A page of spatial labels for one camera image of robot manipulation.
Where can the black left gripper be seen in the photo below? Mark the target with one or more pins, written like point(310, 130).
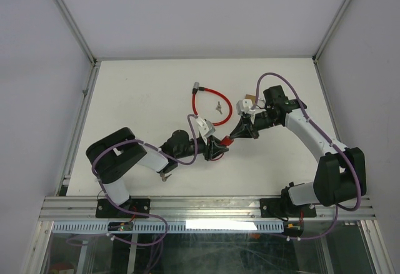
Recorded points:
point(213, 149)

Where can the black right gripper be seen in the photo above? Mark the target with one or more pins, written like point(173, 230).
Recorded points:
point(244, 129)

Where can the small red padlock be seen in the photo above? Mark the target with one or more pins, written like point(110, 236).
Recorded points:
point(226, 141)

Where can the large brass padlock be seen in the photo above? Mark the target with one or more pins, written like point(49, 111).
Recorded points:
point(251, 97)

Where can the cable lock keys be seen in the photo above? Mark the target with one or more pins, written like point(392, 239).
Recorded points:
point(219, 107)

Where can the red cable lock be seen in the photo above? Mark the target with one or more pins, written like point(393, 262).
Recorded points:
point(227, 106)

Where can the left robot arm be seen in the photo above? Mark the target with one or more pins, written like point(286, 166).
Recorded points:
point(113, 156)

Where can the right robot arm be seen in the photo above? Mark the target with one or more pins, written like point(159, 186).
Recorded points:
point(341, 170)

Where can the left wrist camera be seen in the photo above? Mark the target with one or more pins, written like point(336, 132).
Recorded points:
point(205, 127)

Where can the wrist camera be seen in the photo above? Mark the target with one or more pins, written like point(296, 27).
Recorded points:
point(245, 106)
point(205, 127)

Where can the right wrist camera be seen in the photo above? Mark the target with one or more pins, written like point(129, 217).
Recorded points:
point(245, 106)

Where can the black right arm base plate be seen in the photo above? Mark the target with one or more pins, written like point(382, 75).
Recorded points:
point(284, 209)

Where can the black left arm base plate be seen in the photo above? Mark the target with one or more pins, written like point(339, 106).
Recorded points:
point(139, 205)

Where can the white slotted cable duct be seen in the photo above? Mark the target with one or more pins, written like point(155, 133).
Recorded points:
point(186, 226)

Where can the aluminium mounting rail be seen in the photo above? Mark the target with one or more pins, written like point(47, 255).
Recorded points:
point(80, 208)

